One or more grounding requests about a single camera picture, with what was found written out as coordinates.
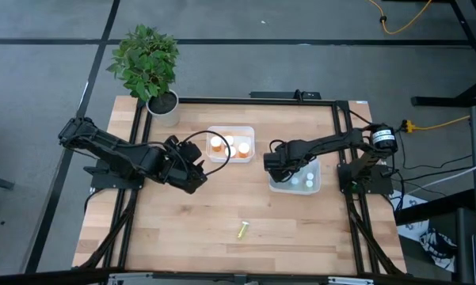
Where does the black aluminium table frame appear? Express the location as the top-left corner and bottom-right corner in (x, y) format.
(73, 97), (407, 277)

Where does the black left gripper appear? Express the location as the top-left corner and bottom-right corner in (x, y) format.
(160, 134), (209, 195)

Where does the yellow extension cable with plug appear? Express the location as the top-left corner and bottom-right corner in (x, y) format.
(399, 101), (476, 135)

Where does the white plastic bin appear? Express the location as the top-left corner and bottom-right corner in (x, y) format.
(204, 125), (257, 164)
(268, 157), (322, 196)

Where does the silver metal bracket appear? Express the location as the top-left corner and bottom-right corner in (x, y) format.
(327, 275), (375, 285)
(107, 272), (154, 285)

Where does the black equipment box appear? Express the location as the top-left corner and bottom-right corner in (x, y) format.
(455, 207), (476, 284)

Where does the black bar device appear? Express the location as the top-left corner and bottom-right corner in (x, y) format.
(249, 90), (322, 101)

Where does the black white patterned cloth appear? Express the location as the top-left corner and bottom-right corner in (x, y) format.
(418, 228), (457, 273)

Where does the green potted plant white pot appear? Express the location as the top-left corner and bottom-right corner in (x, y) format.
(105, 23), (181, 128)

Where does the black desk foot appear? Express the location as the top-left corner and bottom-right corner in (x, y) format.
(394, 188), (476, 226)

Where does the black desk leg frame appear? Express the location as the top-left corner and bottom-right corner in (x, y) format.
(410, 0), (476, 108)

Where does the white printed paper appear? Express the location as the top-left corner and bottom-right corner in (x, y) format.
(390, 189), (431, 243)

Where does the white floor cable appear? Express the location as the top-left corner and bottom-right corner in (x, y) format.
(403, 157), (476, 196)

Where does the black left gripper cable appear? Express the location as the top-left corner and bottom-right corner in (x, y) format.
(181, 130), (232, 177)

